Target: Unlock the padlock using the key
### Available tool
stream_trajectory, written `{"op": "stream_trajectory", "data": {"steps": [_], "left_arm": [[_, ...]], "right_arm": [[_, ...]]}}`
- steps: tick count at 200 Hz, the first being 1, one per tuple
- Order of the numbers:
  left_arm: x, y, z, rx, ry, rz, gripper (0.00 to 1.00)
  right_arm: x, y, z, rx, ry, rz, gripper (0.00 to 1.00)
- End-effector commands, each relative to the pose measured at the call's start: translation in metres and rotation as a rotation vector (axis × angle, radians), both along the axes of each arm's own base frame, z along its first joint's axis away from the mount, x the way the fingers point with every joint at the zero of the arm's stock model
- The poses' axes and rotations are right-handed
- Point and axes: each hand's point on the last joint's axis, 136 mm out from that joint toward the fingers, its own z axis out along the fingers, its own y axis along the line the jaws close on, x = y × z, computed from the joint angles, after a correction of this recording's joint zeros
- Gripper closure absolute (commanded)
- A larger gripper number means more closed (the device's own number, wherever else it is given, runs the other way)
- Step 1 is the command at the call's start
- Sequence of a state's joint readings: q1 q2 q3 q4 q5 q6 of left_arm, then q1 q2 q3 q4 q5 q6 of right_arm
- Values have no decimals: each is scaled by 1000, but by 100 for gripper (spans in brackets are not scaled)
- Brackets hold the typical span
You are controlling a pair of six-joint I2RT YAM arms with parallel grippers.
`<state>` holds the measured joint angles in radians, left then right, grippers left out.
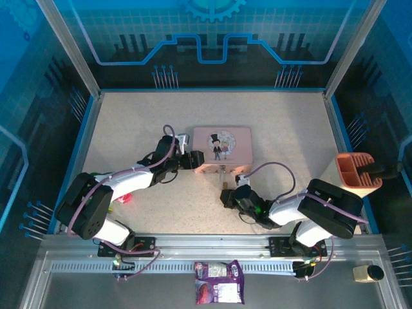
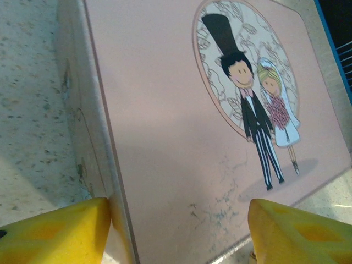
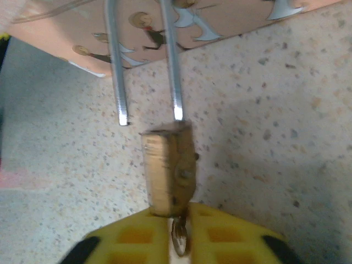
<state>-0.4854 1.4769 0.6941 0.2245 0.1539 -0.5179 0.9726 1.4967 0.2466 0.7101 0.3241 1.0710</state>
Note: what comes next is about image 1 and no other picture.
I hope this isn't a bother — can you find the pink tin box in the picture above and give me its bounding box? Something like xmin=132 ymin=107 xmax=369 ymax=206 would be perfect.
xmin=192 ymin=126 xmax=255 ymax=175

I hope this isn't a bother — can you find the green snack bag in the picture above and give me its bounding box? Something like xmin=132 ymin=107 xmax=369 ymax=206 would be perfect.
xmin=89 ymin=171 xmax=116 ymax=214

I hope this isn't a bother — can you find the purple snack bag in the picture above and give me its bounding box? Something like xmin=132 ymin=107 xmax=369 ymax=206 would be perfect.
xmin=194 ymin=259 xmax=246 ymax=306

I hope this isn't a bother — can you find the beige orange utensil holder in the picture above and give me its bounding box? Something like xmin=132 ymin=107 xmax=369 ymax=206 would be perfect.
xmin=323 ymin=152 xmax=384 ymax=199

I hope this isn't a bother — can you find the beige block with black cap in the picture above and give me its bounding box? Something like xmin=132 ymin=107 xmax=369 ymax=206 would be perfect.
xmin=351 ymin=264 xmax=386 ymax=284

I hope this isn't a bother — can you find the aluminium extrusion rail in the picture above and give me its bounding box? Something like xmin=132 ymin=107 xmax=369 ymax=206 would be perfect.
xmin=38 ymin=234 xmax=386 ymax=259

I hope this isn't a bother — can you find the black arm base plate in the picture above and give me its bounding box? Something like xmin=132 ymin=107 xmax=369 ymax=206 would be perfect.
xmin=97 ymin=236 xmax=157 ymax=258
xmin=268 ymin=236 xmax=328 ymax=259

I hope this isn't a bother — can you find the aluminium side rail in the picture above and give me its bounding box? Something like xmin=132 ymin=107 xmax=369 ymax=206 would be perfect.
xmin=323 ymin=91 xmax=371 ymax=234
xmin=53 ymin=91 xmax=104 ymax=234

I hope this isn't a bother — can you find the slotted cable duct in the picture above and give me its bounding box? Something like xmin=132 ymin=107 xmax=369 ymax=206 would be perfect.
xmin=50 ymin=260 xmax=299 ymax=274

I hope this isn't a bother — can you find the black utensil handle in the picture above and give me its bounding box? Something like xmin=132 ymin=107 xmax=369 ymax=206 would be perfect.
xmin=355 ymin=162 xmax=404 ymax=181

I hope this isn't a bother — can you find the aluminium frame post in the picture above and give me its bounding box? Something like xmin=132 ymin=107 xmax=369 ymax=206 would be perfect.
xmin=35 ymin=0 xmax=101 ymax=98
xmin=324 ymin=0 xmax=378 ymax=98

